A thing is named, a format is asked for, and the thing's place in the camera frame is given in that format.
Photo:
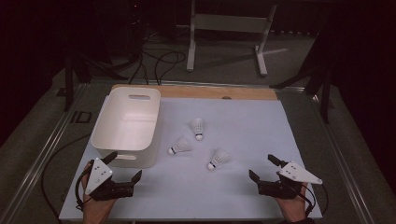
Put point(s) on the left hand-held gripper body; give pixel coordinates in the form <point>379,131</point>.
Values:
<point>98,175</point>

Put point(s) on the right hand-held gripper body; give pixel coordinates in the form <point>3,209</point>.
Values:
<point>297,173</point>

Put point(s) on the white plastic storage bin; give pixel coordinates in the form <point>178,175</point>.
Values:
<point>124,124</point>

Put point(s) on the white shuttlecock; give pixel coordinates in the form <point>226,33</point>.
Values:
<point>182,145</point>
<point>197,126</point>
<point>219,158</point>

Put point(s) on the person's right hand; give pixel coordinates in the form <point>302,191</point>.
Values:
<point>294,208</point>

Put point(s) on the person's left hand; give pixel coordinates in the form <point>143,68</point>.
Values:
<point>98,211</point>

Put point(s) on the light blue table mat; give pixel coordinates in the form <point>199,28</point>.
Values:
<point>249,124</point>

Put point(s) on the black tripod stand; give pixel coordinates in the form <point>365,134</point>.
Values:
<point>69,87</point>
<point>325,99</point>

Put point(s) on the white metal stand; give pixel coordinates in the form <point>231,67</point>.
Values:
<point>230,23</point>

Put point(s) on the aluminium frame rail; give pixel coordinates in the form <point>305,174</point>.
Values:
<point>342,161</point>
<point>40,155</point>
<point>186,83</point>

